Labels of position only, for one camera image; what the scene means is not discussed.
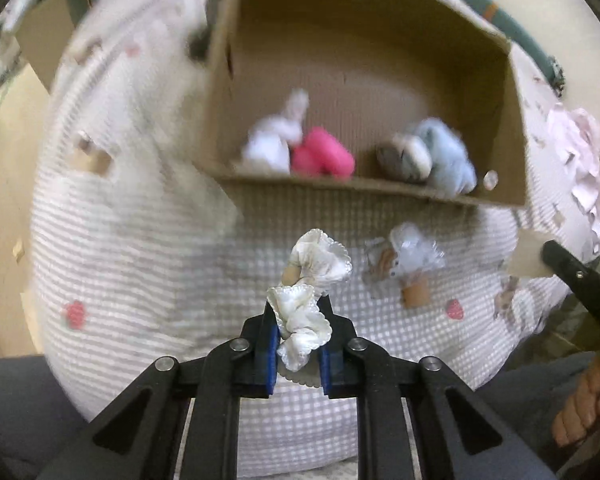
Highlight pale pink garment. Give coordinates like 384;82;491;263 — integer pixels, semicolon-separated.
545;105;600;261

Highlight pink sock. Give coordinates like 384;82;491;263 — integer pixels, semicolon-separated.
291;127;356;178

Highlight cream lace-trimmed socks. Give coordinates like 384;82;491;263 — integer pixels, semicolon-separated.
267;228;355;372

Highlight plain white sock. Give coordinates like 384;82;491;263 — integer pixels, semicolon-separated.
240;89;311;176

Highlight grey checked bed sheet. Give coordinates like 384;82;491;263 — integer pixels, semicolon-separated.
5;0;600;476

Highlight socks in clear plastic bag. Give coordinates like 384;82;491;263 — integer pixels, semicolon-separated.
364;223;447;287

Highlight dark striped cloth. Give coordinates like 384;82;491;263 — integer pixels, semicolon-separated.
187;0;223;58

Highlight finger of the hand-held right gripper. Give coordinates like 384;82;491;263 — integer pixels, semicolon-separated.
541;239;600;333

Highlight green bolster with orange band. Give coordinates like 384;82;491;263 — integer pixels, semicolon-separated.
442;0;566;98

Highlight brown cardboard box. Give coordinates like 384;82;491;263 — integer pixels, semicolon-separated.
192;0;530;211

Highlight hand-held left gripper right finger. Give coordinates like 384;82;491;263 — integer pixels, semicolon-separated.
317;294;557;480

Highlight person's grey pants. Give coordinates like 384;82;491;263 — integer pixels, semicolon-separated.
0;350;598;480

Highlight person's right hand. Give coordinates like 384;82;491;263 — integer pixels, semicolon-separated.
551;354;600;449

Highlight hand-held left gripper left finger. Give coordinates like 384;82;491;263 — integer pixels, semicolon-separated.
37;300;282;480

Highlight light blue fluffy sock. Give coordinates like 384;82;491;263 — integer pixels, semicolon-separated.
412;117;478;197

